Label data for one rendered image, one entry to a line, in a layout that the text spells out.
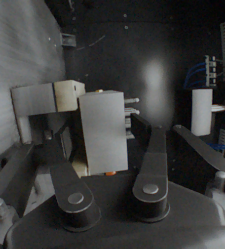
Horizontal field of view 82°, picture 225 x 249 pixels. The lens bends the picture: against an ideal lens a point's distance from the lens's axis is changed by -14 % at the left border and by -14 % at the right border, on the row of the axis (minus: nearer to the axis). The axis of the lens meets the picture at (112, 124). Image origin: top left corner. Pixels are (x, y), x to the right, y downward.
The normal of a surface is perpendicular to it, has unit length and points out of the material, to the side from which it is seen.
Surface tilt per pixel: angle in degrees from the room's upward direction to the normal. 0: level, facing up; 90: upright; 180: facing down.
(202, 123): 90
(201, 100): 90
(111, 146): 90
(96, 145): 90
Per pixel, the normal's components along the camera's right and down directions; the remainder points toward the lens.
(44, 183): 0.11, 0.24
